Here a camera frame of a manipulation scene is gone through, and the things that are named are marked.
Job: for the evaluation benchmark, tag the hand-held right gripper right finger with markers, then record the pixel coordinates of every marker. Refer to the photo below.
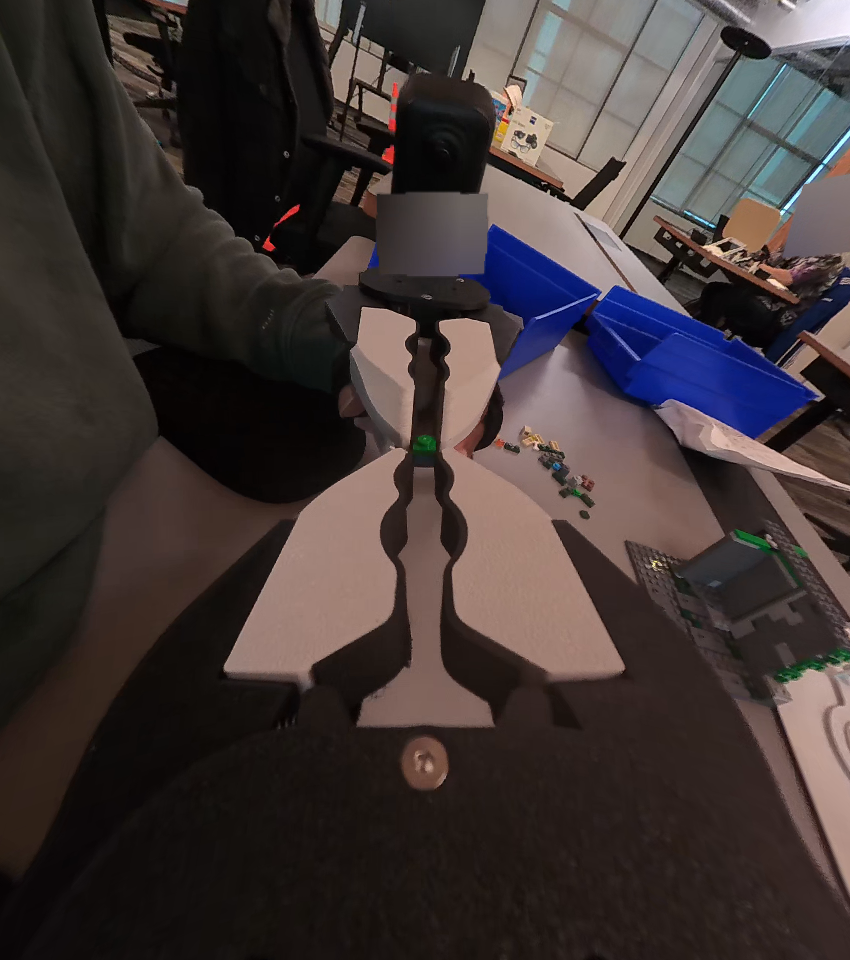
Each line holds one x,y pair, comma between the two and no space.
537,600

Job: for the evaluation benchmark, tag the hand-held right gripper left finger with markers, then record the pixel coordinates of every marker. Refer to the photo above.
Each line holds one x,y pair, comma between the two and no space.
305,600

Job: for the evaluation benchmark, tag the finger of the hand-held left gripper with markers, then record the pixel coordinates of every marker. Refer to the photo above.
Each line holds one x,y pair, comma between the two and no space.
383,367
470,367

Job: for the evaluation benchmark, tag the green small brick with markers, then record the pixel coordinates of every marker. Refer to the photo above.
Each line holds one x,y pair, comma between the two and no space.
423,444

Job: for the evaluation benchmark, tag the person's left forearm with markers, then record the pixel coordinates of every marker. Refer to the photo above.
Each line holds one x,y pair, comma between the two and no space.
244,315

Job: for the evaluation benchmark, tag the grey desk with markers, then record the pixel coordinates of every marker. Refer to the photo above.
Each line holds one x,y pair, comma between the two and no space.
642,487

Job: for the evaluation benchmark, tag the person's left hand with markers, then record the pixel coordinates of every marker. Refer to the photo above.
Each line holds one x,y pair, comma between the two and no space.
350,401

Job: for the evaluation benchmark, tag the blue storage bin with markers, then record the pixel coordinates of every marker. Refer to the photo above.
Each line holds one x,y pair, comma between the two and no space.
545,330
717,390

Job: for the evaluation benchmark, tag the scatter of small loose bricks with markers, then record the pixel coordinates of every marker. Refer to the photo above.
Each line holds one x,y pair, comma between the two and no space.
556,469

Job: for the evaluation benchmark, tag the black honeycomb wrist rest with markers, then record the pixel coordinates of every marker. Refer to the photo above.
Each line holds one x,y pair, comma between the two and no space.
244,435

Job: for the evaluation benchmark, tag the black office chair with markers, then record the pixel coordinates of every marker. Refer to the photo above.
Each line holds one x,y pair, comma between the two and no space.
335,150

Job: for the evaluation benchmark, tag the wooden side table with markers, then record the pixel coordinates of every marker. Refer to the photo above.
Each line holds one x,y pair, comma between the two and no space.
537,174

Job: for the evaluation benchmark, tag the white box with glasses print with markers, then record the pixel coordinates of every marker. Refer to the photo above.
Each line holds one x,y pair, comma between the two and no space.
526,139

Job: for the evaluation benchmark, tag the grey brick model on baseplate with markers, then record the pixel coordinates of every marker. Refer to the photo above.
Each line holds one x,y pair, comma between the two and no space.
755,600

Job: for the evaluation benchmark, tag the black jacket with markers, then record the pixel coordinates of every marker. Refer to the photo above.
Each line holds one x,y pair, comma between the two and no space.
244,112

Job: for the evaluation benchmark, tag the white paper sheet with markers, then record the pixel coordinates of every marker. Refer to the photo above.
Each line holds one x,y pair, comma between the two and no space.
725,442

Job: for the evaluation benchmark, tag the large black screen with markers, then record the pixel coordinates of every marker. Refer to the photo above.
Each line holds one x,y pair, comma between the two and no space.
425,30

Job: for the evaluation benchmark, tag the person's torso in green sweatshirt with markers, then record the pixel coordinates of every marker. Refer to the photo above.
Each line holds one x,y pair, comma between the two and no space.
34,375

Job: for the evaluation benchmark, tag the black floor lamp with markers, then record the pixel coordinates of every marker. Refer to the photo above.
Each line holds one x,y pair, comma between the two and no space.
746,41

